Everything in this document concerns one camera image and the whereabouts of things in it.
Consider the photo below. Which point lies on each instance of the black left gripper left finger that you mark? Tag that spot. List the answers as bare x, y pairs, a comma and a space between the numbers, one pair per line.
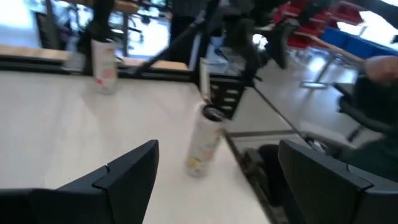
93, 199

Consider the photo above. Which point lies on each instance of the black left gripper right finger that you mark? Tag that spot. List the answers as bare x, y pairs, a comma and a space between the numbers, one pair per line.
335, 193

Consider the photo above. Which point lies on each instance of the white Celsius tropical can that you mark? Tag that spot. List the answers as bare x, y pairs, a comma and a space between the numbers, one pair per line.
203, 143

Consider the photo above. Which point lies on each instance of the white Celsius peach can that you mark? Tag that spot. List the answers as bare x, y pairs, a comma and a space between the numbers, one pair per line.
105, 62

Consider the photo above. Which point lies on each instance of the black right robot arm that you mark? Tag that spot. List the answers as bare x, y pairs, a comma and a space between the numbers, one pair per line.
101, 18

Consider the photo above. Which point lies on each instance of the person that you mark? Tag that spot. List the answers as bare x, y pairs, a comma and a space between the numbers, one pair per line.
373, 155

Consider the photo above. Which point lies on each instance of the person's hand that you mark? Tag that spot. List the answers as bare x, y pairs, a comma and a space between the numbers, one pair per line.
382, 68

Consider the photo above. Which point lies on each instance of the black perforated metal panel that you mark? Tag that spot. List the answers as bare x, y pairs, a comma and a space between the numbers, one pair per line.
228, 96

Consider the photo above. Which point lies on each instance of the blue storage bin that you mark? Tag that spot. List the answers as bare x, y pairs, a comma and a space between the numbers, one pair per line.
354, 43

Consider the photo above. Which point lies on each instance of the red storage bins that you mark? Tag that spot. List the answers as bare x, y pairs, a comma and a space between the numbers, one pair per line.
311, 18

